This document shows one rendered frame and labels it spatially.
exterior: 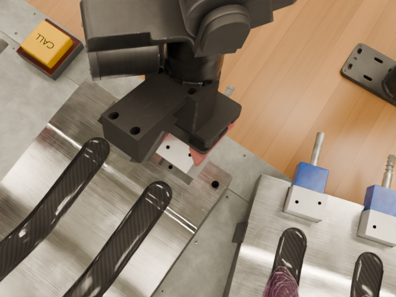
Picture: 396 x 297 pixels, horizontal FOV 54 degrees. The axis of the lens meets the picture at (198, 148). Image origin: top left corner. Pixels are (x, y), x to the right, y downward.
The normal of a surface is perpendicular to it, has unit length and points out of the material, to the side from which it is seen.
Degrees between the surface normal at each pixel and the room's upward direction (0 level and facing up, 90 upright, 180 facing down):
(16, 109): 0
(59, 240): 10
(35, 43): 0
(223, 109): 21
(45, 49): 0
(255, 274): 26
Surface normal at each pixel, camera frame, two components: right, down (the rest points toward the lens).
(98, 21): 0.18, -0.29
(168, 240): -0.03, -0.22
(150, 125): 0.10, -0.59
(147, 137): 0.79, 0.54
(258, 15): 0.22, 0.94
